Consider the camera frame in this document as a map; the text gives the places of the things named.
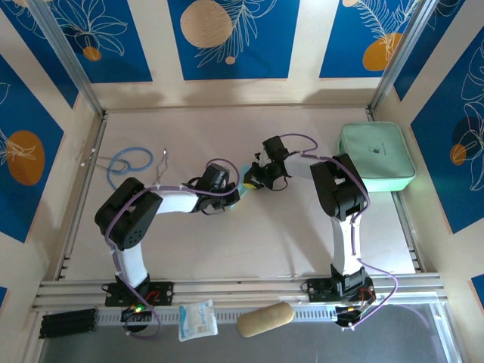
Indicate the aluminium frame post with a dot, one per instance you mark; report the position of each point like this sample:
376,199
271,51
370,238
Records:
68,56
397,53

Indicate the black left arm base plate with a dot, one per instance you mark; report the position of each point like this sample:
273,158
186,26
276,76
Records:
164,293

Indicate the mint green zip case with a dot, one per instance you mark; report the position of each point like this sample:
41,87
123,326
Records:
382,151

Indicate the white wipe packet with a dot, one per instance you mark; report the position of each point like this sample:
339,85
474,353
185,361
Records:
198,321

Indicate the light blue cloth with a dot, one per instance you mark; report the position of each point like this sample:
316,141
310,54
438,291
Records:
246,168

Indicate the aluminium side rail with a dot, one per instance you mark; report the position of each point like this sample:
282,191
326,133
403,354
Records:
66,264
414,257

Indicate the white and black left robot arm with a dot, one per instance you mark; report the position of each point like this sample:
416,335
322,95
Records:
177,202

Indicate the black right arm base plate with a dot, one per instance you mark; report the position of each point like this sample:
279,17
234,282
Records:
317,289

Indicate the aluminium frame rail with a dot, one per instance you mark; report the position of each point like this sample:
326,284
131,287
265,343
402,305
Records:
242,289

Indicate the black ribbed block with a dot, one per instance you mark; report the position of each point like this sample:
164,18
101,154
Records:
68,323

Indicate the blue floral wall poster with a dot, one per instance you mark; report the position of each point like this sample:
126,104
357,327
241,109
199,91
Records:
38,56
427,56
264,56
348,45
125,56
34,196
435,170

